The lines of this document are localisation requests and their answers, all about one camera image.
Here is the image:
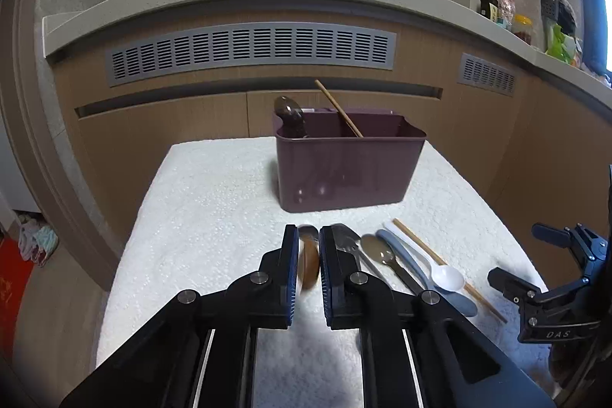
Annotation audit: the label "brown wooden spoon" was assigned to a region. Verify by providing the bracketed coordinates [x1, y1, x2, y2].
[297, 225, 320, 292]

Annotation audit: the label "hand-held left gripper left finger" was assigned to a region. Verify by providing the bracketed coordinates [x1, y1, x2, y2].
[60, 224, 300, 408]

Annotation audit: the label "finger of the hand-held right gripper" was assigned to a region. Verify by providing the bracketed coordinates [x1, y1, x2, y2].
[532, 223, 581, 257]
[488, 267, 550, 309]

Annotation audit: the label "red bag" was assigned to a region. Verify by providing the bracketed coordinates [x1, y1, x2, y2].
[0, 240, 35, 344]

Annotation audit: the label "wooden cabinet front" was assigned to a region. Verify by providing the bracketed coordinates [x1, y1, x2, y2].
[52, 16, 612, 294]

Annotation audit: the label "blue-grey plastic spoon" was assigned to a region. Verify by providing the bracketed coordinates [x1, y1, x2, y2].
[376, 229, 479, 318]

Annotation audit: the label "white plastic spoon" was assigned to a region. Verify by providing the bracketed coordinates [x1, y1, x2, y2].
[382, 219, 466, 293]

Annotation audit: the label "dark shiny spoon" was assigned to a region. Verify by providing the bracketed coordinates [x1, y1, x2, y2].
[274, 96, 307, 138]

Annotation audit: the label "large grey vent grille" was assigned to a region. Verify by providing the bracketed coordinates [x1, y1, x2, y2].
[107, 24, 398, 88]

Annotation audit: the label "white textured towel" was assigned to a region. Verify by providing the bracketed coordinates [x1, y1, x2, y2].
[96, 135, 558, 408]

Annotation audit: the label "green plastic bag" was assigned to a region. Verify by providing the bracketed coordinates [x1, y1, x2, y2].
[545, 24, 582, 65]

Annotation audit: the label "plastic jar red contents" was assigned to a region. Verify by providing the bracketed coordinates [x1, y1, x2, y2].
[513, 16, 533, 48]

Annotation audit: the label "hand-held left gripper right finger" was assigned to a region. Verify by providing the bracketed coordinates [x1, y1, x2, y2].
[319, 224, 555, 408]

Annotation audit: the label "small grey vent grille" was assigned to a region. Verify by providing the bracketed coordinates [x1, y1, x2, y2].
[456, 53, 518, 98]

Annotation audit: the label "metal fork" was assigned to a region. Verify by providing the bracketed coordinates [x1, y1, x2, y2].
[331, 224, 386, 283]

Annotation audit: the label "wooden chopstick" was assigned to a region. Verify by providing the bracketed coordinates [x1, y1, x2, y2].
[393, 218, 508, 324]
[314, 79, 364, 138]

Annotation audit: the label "metal spoon black handle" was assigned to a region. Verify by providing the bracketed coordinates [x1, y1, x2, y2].
[360, 234, 424, 295]

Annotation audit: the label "purple plastic utensil holder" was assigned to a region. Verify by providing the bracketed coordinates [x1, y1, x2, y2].
[272, 106, 427, 214]

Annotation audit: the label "colourful cloth pile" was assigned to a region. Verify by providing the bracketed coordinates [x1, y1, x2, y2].
[18, 217, 59, 268]

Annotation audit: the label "clear bottle orange cap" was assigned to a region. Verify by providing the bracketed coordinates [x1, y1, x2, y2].
[498, 0, 516, 29]

